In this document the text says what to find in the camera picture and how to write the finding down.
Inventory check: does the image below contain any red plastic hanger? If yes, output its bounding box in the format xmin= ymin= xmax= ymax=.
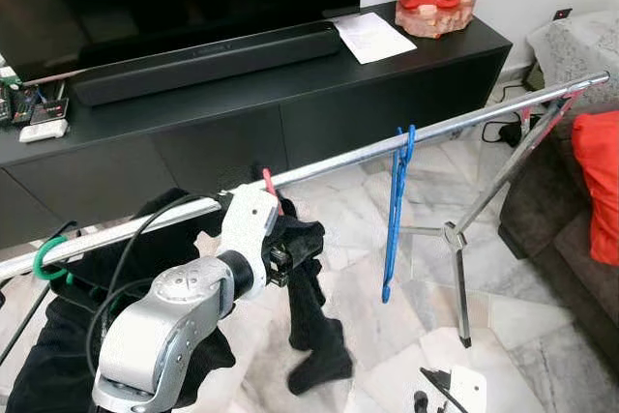
xmin=261 ymin=168 xmax=285 ymax=218

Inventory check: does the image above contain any black collared shirt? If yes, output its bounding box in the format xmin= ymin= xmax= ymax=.
xmin=253 ymin=163 xmax=355 ymax=397

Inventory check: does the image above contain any blue plastic hanger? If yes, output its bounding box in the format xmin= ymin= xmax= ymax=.
xmin=381 ymin=124 xmax=418 ymax=304

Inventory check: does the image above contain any green plastic hanger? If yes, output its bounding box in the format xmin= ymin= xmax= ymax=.
xmin=32 ymin=234 xmax=75 ymax=285

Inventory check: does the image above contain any black television console cabinet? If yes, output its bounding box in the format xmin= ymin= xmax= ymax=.
xmin=0 ymin=2 xmax=513 ymax=251

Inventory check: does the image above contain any silver metal clothes rack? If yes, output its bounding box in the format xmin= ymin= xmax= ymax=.
xmin=0 ymin=72 xmax=612 ymax=349

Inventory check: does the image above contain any black soundbar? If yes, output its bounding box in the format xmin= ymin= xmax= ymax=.
xmin=70 ymin=21 xmax=342 ymax=107

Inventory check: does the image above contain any white printed paper sheet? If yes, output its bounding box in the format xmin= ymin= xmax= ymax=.
xmin=331 ymin=13 xmax=419 ymax=66

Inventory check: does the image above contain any red cushion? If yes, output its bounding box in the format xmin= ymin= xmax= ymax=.
xmin=571 ymin=110 xmax=619 ymax=268

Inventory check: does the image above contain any small white flat device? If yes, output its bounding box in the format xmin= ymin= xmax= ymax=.
xmin=18 ymin=119 xmax=71 ymax=144

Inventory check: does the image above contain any dark brown sofa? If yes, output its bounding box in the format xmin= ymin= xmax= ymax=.
xmin=498 ymin=108 xmax=619 ymax=380

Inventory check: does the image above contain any lace covered side table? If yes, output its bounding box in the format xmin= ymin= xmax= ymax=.
xmin=527 ymin=11 xmax=619 ymax=87

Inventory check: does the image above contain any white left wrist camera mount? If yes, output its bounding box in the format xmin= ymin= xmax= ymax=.
xmin=220 ymin=184 xmax=282 ymax=300

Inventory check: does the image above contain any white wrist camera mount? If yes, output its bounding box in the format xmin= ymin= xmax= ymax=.
xmin=447 ymin=366 xmax=488 ymax=413
xmin=220 ymin=184 xmax=282 ymax=300

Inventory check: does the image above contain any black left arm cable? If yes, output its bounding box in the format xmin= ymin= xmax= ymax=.
xmin=85 ymin=192 xmax=235 ymax=380

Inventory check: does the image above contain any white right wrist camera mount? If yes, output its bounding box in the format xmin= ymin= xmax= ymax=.
xmin=447 ymin=366 xmax=488 ymax=413

